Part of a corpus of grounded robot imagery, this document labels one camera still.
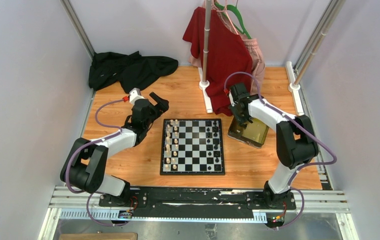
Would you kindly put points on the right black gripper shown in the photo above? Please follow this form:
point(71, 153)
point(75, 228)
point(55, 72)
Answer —
point(241, 120)

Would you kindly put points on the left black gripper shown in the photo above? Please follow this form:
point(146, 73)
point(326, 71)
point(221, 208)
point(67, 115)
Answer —
point(162, 105)

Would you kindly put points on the yellow metal tin box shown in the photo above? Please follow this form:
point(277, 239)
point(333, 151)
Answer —
point(251, 133)

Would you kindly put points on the black white chess board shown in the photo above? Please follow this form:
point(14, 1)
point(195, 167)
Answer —
point(201, 148)

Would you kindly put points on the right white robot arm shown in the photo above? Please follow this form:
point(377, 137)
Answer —
point(295, 145)

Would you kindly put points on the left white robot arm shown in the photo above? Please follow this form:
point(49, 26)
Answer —
point(84, 168)

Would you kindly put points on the white chess pieces rows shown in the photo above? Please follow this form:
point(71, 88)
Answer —
point(171, 145)

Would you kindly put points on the white clothes rack stand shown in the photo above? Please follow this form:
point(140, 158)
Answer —
point(204, 83)

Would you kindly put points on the black cloth pile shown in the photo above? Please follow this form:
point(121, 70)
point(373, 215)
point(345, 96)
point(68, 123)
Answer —
point(131, 71)

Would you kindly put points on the red shirt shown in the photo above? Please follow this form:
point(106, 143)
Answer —
point(227, 54)

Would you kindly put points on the right white rack foot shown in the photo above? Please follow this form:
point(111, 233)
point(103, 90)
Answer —
point(295, 71)

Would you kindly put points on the pink garment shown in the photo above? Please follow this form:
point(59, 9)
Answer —
point(258, 64)

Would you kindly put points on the green clothes hanger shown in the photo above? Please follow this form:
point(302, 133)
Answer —
point(240, 27)

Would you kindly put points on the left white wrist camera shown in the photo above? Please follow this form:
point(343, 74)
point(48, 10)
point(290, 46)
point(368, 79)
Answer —
point(135, 95)

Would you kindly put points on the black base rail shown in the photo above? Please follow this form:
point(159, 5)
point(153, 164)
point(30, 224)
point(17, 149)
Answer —
point(197, 203)

